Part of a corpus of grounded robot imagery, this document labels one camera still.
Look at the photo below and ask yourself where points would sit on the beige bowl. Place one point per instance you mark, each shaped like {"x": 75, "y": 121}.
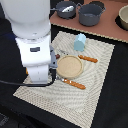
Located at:
{"x": 123, "y": 14}

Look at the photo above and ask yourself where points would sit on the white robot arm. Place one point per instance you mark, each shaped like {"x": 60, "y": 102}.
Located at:
{"x": 31, "y": 25}

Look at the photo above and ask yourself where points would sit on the large grey pot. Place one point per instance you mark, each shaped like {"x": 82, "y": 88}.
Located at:
{"x": 89, "y": 14}

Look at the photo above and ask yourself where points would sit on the knife with wooden handle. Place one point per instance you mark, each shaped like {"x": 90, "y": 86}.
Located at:
{"x": 80, "y": 56}

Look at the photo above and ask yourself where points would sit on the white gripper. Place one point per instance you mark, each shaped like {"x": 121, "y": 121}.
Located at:
{"x": 38, "y": 57}

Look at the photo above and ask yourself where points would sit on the brown wooden board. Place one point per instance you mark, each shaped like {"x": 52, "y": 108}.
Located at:
{"x": 106, "y": 27}

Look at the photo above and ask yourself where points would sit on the fork with wooden handle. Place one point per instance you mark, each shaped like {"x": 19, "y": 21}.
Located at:
{"x": 72, "y": 83}

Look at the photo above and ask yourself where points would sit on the round beige plate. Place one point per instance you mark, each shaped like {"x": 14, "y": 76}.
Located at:
{"x": 69, "y": 66}

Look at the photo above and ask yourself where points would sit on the light blue milk carton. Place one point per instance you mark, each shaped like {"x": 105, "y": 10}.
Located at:
{"x": 79, "y": 42}

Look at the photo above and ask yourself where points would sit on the small grey saucepan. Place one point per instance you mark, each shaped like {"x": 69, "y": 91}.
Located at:
{"x": 61, "y": 5}

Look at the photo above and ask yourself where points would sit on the white woven placemat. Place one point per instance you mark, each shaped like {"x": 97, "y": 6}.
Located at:
{"x": 70, "y": 103}

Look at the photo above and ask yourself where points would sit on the white and blue toy fish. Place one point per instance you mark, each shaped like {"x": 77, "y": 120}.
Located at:
{"x": 68, "y": 9}

